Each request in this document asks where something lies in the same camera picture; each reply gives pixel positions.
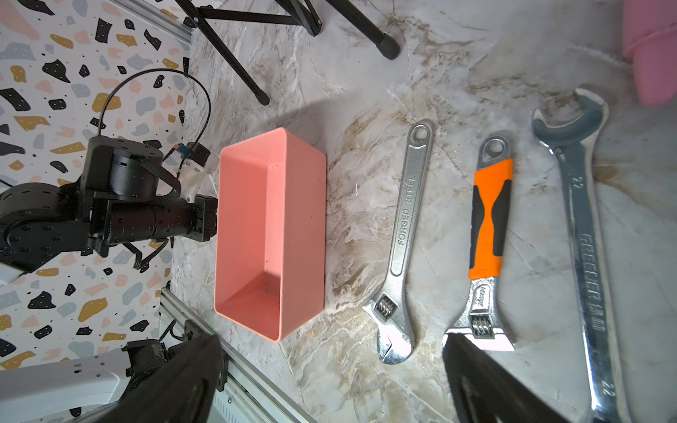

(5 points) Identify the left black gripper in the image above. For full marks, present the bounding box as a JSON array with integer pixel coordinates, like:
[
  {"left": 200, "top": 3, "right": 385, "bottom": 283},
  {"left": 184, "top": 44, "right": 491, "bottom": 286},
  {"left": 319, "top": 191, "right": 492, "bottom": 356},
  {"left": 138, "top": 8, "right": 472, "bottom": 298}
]
[{"left": 92, "top": 195, "right": 218, "bottom": 249}]

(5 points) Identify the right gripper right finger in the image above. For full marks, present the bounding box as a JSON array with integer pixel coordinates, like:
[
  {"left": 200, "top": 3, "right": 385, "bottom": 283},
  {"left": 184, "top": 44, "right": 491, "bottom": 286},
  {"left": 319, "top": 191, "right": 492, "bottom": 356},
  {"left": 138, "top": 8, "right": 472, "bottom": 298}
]
[{"left": 443, "top": 334, "right": 566, "bottom": 422}]

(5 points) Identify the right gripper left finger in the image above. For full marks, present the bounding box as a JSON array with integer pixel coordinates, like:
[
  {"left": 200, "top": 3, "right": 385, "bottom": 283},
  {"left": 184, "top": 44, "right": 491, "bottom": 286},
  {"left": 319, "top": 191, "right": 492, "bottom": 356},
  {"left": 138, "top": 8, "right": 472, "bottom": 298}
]
[{"left": 97, "top": 335, "right": 222, "bottom": 422}]

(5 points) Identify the large silver adjustable wrench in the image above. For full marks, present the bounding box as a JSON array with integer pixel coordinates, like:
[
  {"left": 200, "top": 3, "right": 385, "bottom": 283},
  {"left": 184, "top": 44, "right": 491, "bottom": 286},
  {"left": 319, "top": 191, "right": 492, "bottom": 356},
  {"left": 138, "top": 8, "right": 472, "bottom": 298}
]
[{"left": 362, "top": 119, "right": 435, "bottom": 365}]

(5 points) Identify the pink plastic storage box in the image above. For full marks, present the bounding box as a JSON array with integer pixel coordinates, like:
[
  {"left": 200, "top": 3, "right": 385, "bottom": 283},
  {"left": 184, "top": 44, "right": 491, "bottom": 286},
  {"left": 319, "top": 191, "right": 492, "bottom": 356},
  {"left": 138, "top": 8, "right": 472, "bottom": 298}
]
[{"left": 213, "top": 128, "right": 327, "bottom": 343}]

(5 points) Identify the silver combination wrench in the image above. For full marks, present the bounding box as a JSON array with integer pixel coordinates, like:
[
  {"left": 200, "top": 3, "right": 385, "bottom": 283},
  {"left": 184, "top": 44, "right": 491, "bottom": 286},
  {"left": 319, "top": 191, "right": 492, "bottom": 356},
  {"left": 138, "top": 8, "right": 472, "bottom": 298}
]
[{"left": 532, "top": 87, "right": 631, "bottom": 422}]

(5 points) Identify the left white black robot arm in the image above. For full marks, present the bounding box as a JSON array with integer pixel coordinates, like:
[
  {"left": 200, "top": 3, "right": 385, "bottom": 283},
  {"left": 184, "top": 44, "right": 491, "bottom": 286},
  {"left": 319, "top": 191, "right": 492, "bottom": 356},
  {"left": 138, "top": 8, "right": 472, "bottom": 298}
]
[{"left": 1, "top": 134, "right": 218, "bottom": 286}]

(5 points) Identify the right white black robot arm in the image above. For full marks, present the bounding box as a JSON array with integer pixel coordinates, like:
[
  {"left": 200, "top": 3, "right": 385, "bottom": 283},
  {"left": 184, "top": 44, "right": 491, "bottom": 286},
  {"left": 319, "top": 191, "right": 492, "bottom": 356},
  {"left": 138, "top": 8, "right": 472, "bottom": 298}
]
[{"left": 1, "top": 334, "right": 564, "bottom": 422}]

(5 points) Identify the black perforated music stand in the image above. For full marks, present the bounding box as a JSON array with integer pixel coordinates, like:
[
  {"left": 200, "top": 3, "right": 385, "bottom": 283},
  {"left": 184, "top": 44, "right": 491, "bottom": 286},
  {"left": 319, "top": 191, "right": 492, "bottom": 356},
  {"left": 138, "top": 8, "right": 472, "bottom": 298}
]
[{"left": 173, "top": 0, "right": 401, "bottom": 107}]

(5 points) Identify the pink cylinder tube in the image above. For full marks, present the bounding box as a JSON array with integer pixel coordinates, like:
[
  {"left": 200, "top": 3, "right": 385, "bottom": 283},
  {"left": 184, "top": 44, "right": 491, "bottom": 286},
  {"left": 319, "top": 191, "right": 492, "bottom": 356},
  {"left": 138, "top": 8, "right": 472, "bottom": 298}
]
[{"left": 622, "top": 0, "right": 676, "bottom": 107}]

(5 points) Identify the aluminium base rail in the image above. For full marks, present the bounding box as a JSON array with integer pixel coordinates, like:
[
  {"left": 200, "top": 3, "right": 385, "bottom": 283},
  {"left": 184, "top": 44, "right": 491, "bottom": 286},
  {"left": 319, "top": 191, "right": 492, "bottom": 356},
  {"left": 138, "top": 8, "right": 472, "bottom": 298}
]
[{"left": 159, "top": 287, "right": 315, "bottom": 422}]

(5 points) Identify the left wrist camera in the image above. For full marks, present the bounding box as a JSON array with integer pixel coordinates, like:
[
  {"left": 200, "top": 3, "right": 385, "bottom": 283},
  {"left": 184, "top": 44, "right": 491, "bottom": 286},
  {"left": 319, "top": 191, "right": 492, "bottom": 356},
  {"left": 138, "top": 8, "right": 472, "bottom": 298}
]
[{"left": 176, "top": 143, "right": 219, "bottom": 204}]

